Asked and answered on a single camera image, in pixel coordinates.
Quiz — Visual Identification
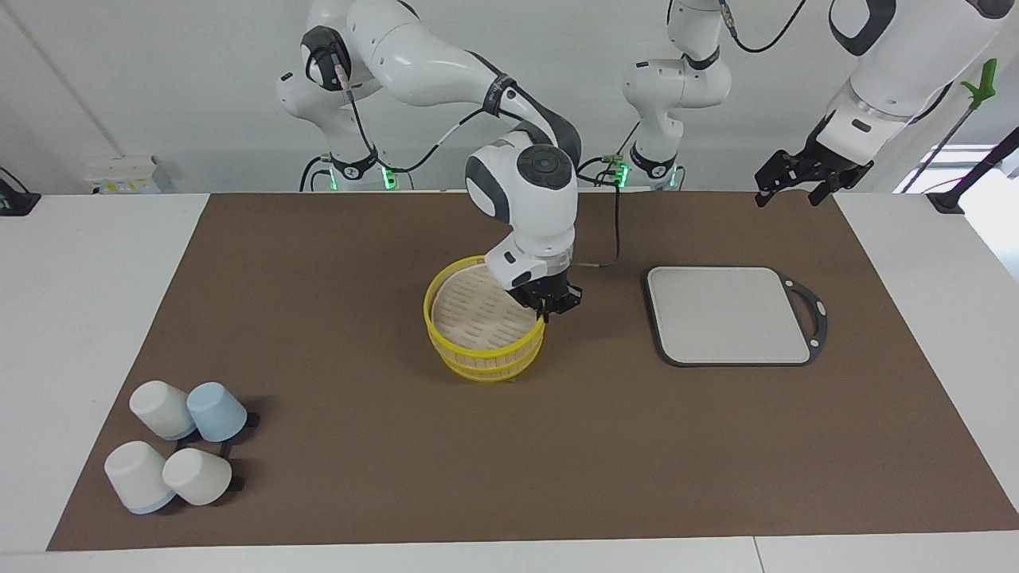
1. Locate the yellow bamboo steamer tier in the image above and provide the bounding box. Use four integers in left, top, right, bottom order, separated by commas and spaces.
434, 338, 546, 384
424, 255, 549, 361

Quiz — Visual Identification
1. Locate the white grey-rimmed cutting board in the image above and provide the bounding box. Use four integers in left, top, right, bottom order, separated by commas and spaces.
642, 266, 830, 368

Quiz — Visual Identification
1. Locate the black pole with base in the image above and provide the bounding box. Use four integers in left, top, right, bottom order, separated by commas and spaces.
927, 126, 1019, 215

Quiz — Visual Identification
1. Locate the green-tipped grey rod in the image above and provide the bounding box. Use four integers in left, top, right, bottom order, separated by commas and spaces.
900, 58, 999, 194

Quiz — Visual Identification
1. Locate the brown table mat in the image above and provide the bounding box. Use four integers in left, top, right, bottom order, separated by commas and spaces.
46, 191, 1019, 552

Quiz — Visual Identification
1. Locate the light blue plastic cup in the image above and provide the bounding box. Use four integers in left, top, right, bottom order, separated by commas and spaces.
186, 382, 248, 443

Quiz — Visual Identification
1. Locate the white plastic cup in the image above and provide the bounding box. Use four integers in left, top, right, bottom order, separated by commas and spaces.
129, 380, 197, 441
162, 448, 233, 507

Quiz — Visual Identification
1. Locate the white cup with blue rim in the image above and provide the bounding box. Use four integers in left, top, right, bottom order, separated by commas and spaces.
104, 441, 177, 515

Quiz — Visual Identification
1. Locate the black table clamp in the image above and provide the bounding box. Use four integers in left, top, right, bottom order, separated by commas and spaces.
0, 166, 41, 217

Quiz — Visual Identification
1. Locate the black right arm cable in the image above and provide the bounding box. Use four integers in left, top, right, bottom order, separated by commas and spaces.
299, 48, 623, 269

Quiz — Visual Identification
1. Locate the white wall socket box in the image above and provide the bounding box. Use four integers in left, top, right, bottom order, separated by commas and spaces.
84, 155, 173, 195

